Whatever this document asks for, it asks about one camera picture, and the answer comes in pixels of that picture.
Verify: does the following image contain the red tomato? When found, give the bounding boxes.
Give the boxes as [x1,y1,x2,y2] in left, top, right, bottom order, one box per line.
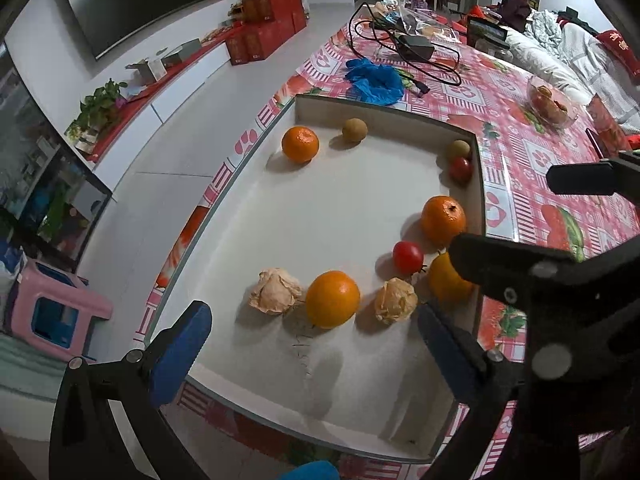
[448,156,473,186]
[392,240,424,275]

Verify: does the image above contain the large orange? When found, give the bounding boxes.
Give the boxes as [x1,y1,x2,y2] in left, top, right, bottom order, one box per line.
[305,270,361,330]

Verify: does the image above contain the brown kiwi fruit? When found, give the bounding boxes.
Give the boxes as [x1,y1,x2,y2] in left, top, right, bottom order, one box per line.
[342,117,369,144]

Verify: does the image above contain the black smartphone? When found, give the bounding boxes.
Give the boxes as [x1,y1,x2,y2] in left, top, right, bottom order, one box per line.
[585,128,605,159]

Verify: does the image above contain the orange near tray edge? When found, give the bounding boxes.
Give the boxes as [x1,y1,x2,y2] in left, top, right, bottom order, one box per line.
[426,252,474,307]

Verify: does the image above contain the glass bowl of snacks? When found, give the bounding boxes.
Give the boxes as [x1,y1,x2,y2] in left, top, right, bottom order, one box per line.
[526,76,578,130]

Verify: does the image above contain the tangerine middle of tray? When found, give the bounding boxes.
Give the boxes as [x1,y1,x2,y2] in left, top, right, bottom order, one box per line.
[420,195,468,249]

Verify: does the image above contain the dried husk fruit right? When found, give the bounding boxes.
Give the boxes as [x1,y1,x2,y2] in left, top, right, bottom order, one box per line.
[374,278,418,324]

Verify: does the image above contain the dried husk fruit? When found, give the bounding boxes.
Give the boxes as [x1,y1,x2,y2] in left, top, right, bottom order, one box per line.
[248,268,303,315]
[374,278,418,324]

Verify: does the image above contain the small kiwi in tray corner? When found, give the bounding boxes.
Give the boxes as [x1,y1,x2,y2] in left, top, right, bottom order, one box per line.
[447,139,472,162]

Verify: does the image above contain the red embroidered cushion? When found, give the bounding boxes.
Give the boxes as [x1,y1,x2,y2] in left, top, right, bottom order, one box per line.
[597,29,640,81]

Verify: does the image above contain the white quilted sofa cover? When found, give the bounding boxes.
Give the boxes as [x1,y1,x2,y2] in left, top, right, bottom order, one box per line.
[503,10,639,134]

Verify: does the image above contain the pink plastic stool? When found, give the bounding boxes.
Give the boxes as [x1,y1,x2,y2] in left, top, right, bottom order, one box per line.
[3,258,113,361]

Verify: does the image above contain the strawberry pattern tablecloth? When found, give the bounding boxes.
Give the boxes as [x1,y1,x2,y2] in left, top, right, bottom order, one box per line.
[134,29,639,479]

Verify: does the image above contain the small framed tablet screen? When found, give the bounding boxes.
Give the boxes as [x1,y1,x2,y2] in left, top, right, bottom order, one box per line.
[466,15,508,48]

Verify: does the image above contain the white shallow tray box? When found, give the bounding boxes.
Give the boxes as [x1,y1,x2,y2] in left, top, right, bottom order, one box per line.
[150,96,485,464]

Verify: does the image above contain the black power adapter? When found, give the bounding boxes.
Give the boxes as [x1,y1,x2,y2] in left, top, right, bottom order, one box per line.
[395,35,435,63]

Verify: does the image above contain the dried husk fruit left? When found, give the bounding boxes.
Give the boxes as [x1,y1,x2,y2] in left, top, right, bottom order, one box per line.
[248,268,303,315]

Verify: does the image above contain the blue crumpled gloves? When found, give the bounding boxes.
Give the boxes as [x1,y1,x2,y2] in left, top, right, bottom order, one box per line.
[345,58,405,106]

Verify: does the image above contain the small tangerine far tray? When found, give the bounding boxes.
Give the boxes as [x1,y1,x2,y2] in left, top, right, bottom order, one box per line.
[281,126,320,165]

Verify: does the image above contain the white tv cabinet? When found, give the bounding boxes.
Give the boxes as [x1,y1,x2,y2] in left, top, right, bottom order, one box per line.
[88,32,230,192]

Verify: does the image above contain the potted green plant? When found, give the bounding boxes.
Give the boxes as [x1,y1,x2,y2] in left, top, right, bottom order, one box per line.
[65,79,128,155]

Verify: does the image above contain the red gift boxes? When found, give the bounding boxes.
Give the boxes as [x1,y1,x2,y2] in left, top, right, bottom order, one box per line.
[226,0,307,65]

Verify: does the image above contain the small cardboard box on cabinet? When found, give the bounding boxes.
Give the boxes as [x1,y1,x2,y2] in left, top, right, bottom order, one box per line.
[126,48,167,86]

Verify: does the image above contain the black power cable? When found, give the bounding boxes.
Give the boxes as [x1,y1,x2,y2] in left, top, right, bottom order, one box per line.
[347,1,464,98]

